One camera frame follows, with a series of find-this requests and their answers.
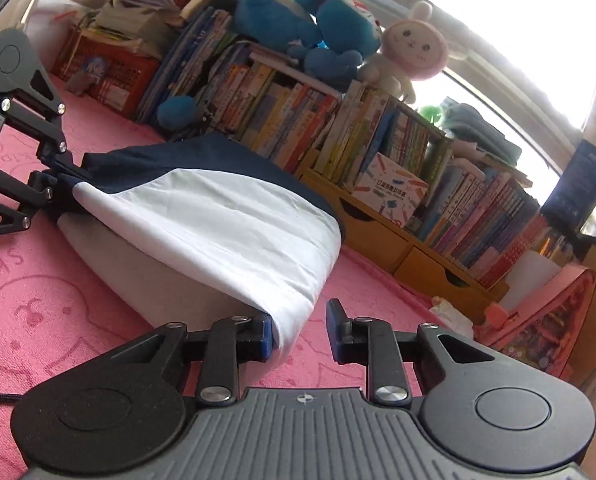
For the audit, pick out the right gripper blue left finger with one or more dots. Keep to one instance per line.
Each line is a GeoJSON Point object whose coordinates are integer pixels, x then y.
{"type": "Point", "coordinates": [232, 342]}

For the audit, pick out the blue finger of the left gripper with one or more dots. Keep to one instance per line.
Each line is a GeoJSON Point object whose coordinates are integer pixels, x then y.
{"type": "Point", "coordinates": [52, 146]}
{"type": "Point", "coordinates": [56, 190]}

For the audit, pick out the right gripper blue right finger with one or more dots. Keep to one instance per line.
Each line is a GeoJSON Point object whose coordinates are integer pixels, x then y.
{"type": "Point", "coordinates": [373, 344]}

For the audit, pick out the white and navy jacket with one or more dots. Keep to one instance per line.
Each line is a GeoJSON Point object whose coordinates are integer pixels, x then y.
{"type": "Point", "coordinates": [198, 230]}

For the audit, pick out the crumpled white tissue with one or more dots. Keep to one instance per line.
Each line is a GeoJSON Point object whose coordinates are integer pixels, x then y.
{"type": "Point", "coordinates": [452, 317]}

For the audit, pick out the red plastic basket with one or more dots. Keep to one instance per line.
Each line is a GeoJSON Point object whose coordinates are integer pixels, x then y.
{"type": "Point", "coordinates": [120, 76]}

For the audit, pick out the wooden desk drawer organizer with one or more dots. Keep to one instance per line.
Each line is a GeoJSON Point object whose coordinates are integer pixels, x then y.
{"type": "Point", "coordinates": [398, 252]}

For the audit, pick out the blue plush ball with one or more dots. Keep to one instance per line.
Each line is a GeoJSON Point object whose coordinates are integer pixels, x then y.
{"type": "Point", "coordinates": [176, 113]}

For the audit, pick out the pocket label printer box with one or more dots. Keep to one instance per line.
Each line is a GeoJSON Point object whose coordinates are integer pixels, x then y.
{"type": "Point", "coordinates": [390, 190]}

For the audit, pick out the stack of papers and notebooks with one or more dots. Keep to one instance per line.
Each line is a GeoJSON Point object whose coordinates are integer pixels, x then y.
{"type": "Point", "coordinates": [147, 27]}

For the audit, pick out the pink triangular toy house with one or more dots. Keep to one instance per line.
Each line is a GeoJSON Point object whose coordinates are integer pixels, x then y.
{"type": "Point", "coordinates": [543, 329]}

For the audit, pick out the row of upright books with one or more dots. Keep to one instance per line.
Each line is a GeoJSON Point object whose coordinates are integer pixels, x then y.
{"type": "Point", "coordinates": [476, 215]}

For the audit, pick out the folded green cloth stack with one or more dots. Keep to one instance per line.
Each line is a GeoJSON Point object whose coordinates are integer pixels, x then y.
{"type": "Point", "coordinates": [465, 123]}

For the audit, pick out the dark blue box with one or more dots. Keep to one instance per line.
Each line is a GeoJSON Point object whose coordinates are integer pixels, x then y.
{"type": "Point", "coordinates": [574, 196]}

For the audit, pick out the pink and white plush doll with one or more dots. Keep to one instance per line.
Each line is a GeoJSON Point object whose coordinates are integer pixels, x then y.
{"type": "Point", "coordinates": [410, 50]}

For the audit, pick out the blue plush toy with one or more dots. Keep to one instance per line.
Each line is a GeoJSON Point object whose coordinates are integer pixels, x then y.
{"type": "Point", "coordinates": [330, 39]}

